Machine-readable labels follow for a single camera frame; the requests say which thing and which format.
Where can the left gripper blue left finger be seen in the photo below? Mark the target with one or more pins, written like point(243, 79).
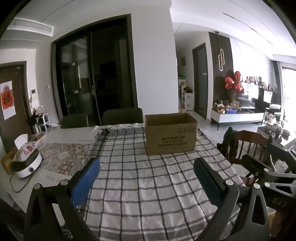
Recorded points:
point(41, 222)

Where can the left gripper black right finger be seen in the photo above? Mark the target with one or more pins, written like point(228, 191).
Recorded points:
point(241, 211)

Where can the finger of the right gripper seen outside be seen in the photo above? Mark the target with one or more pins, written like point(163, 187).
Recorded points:
point(265, 174)

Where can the brown wooden chair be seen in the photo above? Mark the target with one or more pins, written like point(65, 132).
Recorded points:
point(254, 144)

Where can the dark green garment on chair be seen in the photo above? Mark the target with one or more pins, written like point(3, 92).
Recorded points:
point(229, 147)

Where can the white electric cooker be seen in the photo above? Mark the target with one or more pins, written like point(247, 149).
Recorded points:
point(29, 166)

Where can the patterned table mat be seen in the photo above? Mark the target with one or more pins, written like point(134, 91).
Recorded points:
point(65, 159)

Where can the white tv cabinet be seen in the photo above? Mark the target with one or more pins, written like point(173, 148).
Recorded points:
point(243, 116)

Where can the black white checkered tablecloth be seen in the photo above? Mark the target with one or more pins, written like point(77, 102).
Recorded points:
point(141, 197)

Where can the white shelf unit by door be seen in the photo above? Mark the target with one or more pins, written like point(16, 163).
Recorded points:
point(43, 123)

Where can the dark chair behind table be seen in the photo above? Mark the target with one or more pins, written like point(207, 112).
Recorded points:
point(75, 121)
point(123, 116)

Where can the red balloon decoration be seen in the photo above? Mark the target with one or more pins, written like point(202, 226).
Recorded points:
point(234, 83)

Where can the brown cardboard box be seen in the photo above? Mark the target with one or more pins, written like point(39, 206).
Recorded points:
point(170, 133)

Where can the white storage box in hallway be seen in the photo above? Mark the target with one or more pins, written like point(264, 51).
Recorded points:
point(188, 101)

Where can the red paper door poster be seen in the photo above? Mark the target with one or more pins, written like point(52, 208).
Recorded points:
point(7, 100)

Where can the black glass sliding door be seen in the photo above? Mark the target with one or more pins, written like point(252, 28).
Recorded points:
point(93, 71)

